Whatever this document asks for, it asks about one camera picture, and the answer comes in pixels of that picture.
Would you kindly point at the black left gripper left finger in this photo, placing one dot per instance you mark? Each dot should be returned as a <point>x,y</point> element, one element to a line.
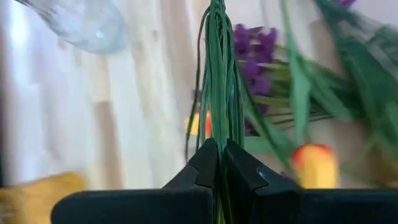
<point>140,208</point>

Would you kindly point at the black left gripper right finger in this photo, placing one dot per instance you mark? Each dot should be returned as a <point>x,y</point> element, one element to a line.
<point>295,208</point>

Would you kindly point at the amber glass vase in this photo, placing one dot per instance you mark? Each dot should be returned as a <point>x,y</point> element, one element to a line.
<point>34,199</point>

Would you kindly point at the yellow artificial flower bunch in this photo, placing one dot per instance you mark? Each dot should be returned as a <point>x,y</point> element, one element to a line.
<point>219,77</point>

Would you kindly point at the clear glass vase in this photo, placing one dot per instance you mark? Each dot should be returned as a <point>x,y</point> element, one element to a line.
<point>87,28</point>

